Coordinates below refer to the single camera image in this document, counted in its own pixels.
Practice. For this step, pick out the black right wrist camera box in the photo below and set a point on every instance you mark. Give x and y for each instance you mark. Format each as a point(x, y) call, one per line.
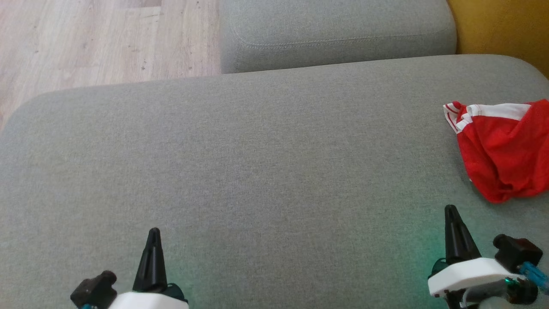
point(519, 253)

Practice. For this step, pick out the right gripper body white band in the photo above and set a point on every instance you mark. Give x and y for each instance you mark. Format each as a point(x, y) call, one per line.
point(467, 274)

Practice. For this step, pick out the red shorts with white band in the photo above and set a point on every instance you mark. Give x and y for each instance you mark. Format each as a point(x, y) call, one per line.
point(506, 150)

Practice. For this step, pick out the large grey sofa seat cushion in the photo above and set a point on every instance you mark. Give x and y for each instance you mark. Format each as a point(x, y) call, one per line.
point(257, 171)

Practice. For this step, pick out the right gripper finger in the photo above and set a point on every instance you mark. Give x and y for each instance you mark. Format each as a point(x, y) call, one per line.
point(459, 240)

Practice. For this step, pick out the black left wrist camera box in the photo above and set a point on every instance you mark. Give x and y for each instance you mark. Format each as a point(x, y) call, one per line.
point(94, 292)

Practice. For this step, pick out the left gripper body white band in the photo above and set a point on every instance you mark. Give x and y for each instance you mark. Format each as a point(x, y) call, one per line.
point(146, 302)

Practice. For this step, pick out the small grey sofa cushion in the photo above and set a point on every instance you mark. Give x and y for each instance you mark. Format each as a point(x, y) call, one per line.
point(334, 25)

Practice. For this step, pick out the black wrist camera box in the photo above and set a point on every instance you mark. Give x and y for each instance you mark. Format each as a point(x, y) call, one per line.
point(94, 292)
point(519, 253)

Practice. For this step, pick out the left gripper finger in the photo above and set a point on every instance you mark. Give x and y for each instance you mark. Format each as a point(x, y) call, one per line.
point(152, 266)

